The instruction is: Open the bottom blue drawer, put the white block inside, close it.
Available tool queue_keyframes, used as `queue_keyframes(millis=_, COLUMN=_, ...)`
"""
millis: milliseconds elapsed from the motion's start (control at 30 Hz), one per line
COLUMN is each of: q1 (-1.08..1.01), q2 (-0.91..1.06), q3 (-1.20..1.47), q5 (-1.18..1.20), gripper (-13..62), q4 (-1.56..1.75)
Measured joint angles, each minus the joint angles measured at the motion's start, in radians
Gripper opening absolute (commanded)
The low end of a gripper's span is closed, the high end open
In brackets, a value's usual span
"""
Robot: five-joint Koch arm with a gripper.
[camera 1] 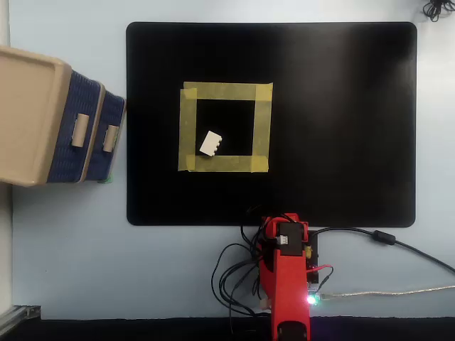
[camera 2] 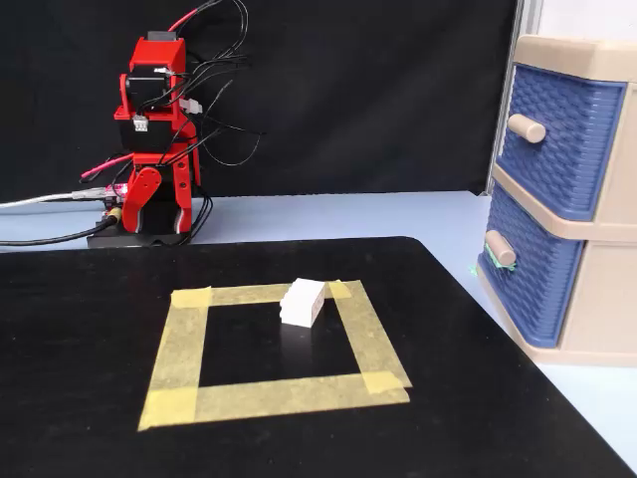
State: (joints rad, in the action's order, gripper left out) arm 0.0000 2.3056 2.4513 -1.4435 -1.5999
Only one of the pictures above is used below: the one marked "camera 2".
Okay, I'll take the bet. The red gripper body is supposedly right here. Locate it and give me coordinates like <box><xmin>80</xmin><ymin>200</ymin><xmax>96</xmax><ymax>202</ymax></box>
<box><xmin>130</xmin><ymin>147</ymin><xmax>202</xmax><ymax>193</ymax></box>

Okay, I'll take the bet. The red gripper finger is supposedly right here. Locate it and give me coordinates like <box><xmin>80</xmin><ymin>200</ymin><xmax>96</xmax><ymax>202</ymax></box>
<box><xmin>171</xmin><ymin>160</ymin><xmax>194</xmax><ymax>236</ymax></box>
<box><xmin>121</xmin><ymin>166</ymin><xmax>163</xmax><ymax>235</ymax></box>

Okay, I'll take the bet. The white cube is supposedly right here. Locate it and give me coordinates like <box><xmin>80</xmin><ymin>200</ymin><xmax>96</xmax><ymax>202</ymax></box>
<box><xmin>279</xmin><ymin>277</ymin><xmax>327</xmax><ymax>330</ymax></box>

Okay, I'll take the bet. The blue drawer with green-taped handle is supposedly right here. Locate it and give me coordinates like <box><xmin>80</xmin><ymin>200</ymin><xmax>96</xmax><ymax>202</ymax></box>
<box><xmin>476</xmin><ymin>180</ymin><xmax>585</xmax><ymax>350</ymax></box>

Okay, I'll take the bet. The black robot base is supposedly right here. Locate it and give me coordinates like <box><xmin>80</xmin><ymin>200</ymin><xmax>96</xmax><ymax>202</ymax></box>
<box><xmin>86</xmin><ymin>196</ymin><xmax>194</xmax><ymax>249</ymax></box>

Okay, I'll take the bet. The blue woven-pattern drawer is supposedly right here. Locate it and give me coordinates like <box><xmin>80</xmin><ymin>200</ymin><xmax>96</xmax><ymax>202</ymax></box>
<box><xmin>495</xmin><ymin>63</ymin><xmax>628</xmax><ymax>223</ymax></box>

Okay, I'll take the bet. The beige plastic drawer cabinet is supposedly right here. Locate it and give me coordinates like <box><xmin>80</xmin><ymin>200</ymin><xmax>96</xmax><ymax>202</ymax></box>
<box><xmin>476</xmin><ymin>33</ymin><xmax>637</xmax><ymax>368</ymax></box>

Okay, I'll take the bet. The small controller circuit board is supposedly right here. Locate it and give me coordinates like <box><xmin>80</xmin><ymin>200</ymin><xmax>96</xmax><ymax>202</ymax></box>
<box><xmin>101</xmin><ymin>182</ymin><xmax>131</xmax><ymax>206</ymax></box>

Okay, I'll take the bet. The yellow masking tape strip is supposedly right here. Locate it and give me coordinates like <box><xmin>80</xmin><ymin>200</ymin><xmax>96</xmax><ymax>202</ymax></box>
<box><xmin>170</xmin><ymin>279</ymin><xmax>365</xmax><ymax>310</ymax></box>
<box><xmin>326</xmin><ymin>279</ymin><xmax>414</xmax><ymax>394</ymax></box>
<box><xmin>137</xmin><ymin>286</ymin><xmax>213</xmax><ymax>432</ymax></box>
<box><xmin>137</xmin><ymin>371</ymin><xmax>412</xmax><ymax>432</ymax></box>

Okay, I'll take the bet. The black table mat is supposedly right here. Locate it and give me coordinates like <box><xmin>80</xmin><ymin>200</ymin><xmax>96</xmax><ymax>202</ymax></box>
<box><xmin>0</xmin><ymin>235</ymin><xmax>637</xmax><ymax>478</ymax></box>

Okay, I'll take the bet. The black backdrop cloth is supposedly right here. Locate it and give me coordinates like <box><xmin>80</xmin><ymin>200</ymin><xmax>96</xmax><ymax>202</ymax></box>
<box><xmin>0</xmin><ymin>0</ymin><xmax>520</xmax><ymax>204</ymax></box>

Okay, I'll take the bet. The red sleeved cable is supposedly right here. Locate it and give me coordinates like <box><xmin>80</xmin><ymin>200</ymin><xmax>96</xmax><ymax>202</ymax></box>
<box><xmin>80</xmin><ymin>0</ymin><xmax>223</xmax><ymax>180</ymax></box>

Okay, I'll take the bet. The white USB cable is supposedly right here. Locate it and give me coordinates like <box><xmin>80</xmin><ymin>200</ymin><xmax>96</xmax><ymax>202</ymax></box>
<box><xmin>0</xmin><ymin>185</ymin><xmax>108</xmax><ymax>210</ymax></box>

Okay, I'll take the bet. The black power cable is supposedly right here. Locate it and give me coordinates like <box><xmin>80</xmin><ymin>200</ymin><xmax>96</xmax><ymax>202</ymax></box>
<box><xmin>0</xmin><ymin>207</ymin><xmax>123</xmax><ymax>248</ymax></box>

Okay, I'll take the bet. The grey metal frame post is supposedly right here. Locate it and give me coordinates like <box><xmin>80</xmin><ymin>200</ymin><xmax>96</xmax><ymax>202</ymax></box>
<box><xmin>478</xmin><ymin>0</ymin><xmax>544</xmax><ymax>196</ymax></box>

